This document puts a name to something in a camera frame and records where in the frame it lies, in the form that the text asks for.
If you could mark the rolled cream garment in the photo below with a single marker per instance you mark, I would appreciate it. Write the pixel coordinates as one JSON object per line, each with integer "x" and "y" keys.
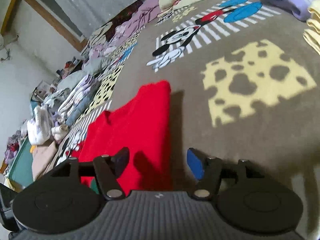
{"x": 59, "y": 132}

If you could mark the brown Mickey Mouse blanket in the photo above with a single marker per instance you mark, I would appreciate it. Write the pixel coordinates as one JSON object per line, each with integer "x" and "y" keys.
{"x": 244, "y": 85}

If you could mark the red knit sweater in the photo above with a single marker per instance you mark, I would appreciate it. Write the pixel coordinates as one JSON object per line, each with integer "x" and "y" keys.
{"x": 142, "y": 126}

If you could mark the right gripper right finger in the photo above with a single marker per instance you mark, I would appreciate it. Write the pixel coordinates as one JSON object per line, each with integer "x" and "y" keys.
{"x": 207, "y": 171}

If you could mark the folded clothes stack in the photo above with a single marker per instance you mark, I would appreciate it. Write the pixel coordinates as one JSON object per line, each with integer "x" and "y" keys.
{"x": 81, "y": 90}

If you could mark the grey green crumpled garment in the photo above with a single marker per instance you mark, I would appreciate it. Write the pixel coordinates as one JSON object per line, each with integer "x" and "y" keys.
{"x": 93, "y": 68}

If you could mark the cluttered side shelf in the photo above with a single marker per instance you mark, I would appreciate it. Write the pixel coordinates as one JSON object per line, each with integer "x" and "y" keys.
{"x": 44, "y": 88}

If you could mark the folded blue jeans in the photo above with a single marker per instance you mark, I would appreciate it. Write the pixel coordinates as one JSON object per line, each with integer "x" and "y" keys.
{"x": 79, "y": 109}

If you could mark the yellow ruffled garment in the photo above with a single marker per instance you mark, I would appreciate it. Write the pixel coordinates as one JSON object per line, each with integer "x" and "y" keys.
{"x": 312, "y": 35}

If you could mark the lilac crumpled bedsheet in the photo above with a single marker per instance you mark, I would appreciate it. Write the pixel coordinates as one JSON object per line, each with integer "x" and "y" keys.
{"x": 147, "y": 12}

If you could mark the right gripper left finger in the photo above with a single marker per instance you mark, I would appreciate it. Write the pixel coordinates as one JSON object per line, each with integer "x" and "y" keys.
{"x": 107, "y": 170}

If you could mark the striped beige folded cloth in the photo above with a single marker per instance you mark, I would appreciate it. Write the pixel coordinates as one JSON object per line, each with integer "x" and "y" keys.
{"x": 99, "y": 36}

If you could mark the wooden window frame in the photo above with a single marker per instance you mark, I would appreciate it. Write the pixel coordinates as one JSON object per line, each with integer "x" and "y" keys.
{"x": 9, "y": 11}

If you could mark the white floral padded jacket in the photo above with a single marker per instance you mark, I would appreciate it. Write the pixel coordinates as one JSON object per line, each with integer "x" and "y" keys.
{"x": 39, "y": 128}

